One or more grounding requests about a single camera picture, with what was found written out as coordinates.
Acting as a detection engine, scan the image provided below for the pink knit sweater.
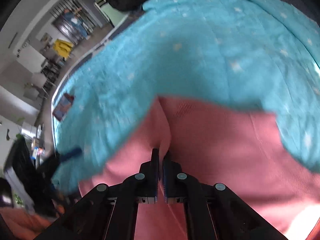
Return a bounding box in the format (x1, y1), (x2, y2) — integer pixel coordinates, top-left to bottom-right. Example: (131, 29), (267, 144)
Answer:
(78, 97), (319, 239)

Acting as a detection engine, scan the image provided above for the yellow garment on rack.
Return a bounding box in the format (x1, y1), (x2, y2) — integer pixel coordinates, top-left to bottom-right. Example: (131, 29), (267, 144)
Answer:
(53, 39), (74, 60)

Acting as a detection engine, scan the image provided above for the turquoise star quilt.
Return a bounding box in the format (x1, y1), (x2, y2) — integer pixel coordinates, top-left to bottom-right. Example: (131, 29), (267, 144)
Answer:
(53, 0), (319, 193)

